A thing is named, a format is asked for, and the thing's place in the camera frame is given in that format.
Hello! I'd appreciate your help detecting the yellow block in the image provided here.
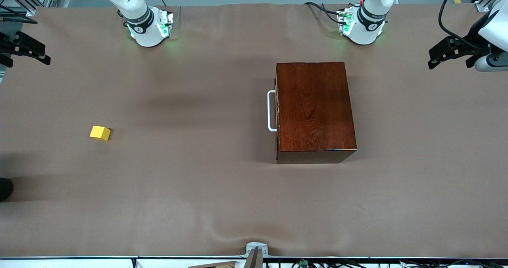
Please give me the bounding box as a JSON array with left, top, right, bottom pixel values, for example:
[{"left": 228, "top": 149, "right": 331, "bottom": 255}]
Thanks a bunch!
[{"left": 90, "top": 125, "right": 111, "bottom": 142}]

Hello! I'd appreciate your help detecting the wooden drawer with white handle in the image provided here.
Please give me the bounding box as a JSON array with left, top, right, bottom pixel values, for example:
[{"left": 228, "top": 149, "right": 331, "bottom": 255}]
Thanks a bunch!
[{"left": 267, "top": 75, "right": 281, "bottom": 151}]

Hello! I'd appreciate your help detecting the black round object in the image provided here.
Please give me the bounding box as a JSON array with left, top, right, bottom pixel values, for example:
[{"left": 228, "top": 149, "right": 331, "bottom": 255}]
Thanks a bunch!
[{"left": 0, "top": 177, "right": 13, "bottom": 202}]

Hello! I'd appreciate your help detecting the dark brown wooden cabinet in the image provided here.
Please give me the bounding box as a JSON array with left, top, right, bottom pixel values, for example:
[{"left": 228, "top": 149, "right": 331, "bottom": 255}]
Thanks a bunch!
[{"left": 275, "top": 62, "right": 357, "bottom": 164}]

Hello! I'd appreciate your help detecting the brown table cloth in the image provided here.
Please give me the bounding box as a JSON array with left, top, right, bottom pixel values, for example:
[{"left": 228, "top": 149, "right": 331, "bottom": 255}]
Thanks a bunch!
[{"left": 0, "top": 3, "right": 508, "bottom": 258}]

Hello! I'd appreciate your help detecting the brown cardboard piece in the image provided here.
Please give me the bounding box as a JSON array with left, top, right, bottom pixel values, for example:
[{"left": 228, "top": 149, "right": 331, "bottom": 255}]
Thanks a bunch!
[{"left": 189, "top": 261, "right": 239, "bottom": 268}]

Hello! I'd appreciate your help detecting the black left base cable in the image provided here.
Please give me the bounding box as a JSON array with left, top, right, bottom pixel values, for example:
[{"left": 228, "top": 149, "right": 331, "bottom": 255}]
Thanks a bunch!
[{"left": 304, "top": 1, "right": 350, "bottom": 24}]

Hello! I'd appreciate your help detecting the white table edge frame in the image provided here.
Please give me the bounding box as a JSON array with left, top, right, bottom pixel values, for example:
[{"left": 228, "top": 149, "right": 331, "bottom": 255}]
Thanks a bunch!
[{"left": 0, "top": 255, "right": 508, "bottom": 268}]

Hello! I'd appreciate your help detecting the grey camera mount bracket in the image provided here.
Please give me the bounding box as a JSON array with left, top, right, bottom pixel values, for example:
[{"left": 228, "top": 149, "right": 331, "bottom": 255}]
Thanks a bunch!
[{"left": 240, "top": 242, "right": 268, "bottom": 268}]

